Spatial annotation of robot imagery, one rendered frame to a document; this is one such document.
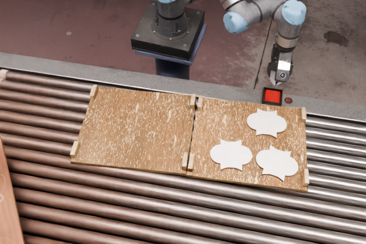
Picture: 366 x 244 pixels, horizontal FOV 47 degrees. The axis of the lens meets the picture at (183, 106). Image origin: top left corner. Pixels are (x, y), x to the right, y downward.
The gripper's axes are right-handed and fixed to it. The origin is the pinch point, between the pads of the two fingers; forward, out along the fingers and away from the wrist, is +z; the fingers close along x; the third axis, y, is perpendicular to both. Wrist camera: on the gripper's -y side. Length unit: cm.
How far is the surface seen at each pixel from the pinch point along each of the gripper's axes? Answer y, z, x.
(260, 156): -29.7, 5.6, 3.5
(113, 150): -35, 7, 55
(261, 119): -13.4, 5.6, 3.8
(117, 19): 140, 100, 112
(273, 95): 0.6, 7.3, -0.4
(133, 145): -32, 7, 49
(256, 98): -1.1, 8.7, 6.2
